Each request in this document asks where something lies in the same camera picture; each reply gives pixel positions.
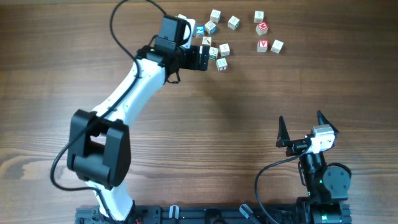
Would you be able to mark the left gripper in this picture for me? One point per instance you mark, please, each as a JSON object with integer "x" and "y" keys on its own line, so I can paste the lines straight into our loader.
{"x": 193, "y": 53}

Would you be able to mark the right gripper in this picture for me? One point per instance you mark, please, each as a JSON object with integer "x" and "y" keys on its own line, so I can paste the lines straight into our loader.
{"x": 295, "y": 145}

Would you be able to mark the plain wooden block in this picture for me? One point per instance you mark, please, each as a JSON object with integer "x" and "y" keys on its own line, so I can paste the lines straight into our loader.
{"x": 224, "y": 50}

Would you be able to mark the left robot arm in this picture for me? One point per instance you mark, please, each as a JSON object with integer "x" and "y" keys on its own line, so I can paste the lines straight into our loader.
{"x": 100, "y": 149}

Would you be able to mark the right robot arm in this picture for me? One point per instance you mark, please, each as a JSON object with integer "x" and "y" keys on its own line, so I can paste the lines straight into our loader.
{"x": 327, "y": 183}

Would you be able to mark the yellow hammer block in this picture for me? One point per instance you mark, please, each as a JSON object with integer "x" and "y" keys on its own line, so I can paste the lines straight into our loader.
{"x": 206, "y": 41}

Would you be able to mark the blue letter block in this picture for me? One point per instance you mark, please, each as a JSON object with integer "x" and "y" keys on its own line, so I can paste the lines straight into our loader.
{"x": 199, "y": 31}

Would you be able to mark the red-edged bottom block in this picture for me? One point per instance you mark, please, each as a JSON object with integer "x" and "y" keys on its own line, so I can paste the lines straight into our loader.
{"x": 221, "y": 64}

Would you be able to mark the blue-edged round-symbol block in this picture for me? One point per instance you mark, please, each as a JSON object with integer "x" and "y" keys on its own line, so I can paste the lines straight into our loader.
{"x": 210, "y": 27}

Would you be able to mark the plain block top centre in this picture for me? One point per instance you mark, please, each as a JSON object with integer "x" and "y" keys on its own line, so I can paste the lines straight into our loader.
{"x": 215, "y": 16}

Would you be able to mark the green-edged block top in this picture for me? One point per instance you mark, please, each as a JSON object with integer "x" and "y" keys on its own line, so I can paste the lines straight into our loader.
{"x": 233, "y": 22}

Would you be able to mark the red A block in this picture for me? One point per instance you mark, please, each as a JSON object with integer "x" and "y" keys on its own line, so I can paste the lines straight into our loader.
{"x": 262, "y": 46}

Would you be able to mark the red M block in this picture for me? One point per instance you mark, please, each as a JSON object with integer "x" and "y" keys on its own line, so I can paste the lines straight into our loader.
{"x": 262, "y": 28}

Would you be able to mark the plain block top right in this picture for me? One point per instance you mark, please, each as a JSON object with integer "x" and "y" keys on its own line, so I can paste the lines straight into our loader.
{"x": 258, "y": 17}

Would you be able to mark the plain block far right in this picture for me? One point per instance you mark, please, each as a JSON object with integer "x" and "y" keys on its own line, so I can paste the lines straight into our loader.
{"x": 277, "y": 46}

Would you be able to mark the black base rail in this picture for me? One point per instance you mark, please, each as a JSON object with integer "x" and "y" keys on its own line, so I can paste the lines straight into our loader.
{"x": 281, "y": 213}

